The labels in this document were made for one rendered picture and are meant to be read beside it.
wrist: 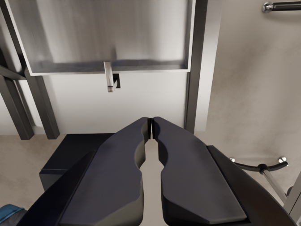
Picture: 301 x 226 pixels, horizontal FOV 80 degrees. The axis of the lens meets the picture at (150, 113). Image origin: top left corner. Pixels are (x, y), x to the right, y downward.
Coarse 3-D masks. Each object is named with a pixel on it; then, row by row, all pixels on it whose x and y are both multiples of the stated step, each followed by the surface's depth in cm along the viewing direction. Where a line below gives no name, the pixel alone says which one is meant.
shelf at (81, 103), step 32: (0, 32) 30; (0, 96) 35; (64, 96) 35; (96, 96) 35; (128, 96) 35; (160, 96) 35; (0, 128) 39; (32, 128) 39; (64, 128) 39; (96, 128) 39
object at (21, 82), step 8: (0, 72) 29; (8, 72) 29; (16, 72) 30; (16, 80) 33; (24, 80) 33; (24, 88) 34; (24, 96) 35; (24, 104) 36; (32, 104) 36; (32, 112) 37; (32, 120) 37; (40, 120) 37
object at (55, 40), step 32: (32, 0) 28; (64, 0) 27; (96, 0) 27; (128, 0) 27; (160, 0) 27; (192, 0) 25; (32, 32) 30; (64, 32) 30; (96, 32) 30; (128, 32) 30; (160, 32) 30; (192, 32) 26; (32, 64) 30; (64, 64) 32; (96, 64) 32; (128, 64) 32; (160, 64) 32
